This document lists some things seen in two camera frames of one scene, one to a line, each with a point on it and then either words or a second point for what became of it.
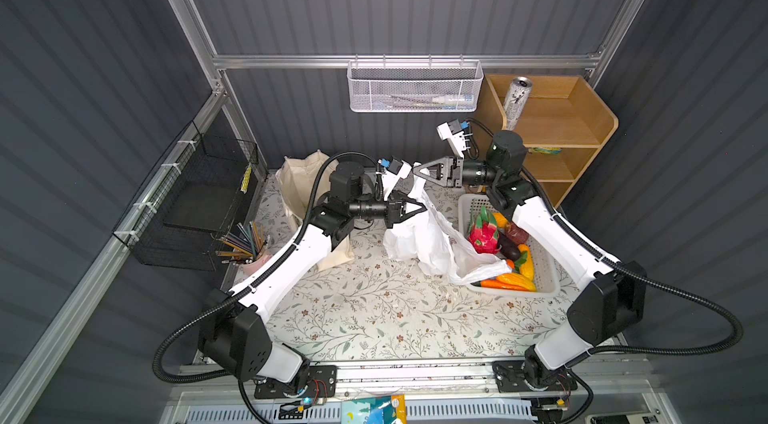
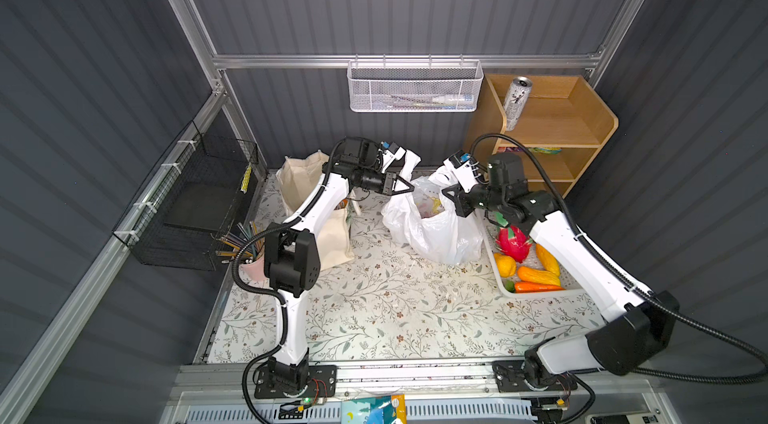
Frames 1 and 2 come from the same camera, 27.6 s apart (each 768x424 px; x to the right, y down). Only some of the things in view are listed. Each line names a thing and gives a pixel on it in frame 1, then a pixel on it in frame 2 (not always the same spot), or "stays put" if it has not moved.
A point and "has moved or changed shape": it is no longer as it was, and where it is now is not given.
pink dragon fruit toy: [484, 233] -> [511, 241]
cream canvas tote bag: [301, 182] stays put
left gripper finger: [413, 213] -> [400, 191]
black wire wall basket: [182, 219] stays put
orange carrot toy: [498, 285] -> [531, 287]
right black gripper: [449, 172] -> [458, 198]
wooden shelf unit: [566, 125] stays put
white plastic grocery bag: [429, 241] has moved or changed shape
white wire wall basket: [409, 86] stays put
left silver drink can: [516, 99] stays put
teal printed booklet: [390, 409] stays put
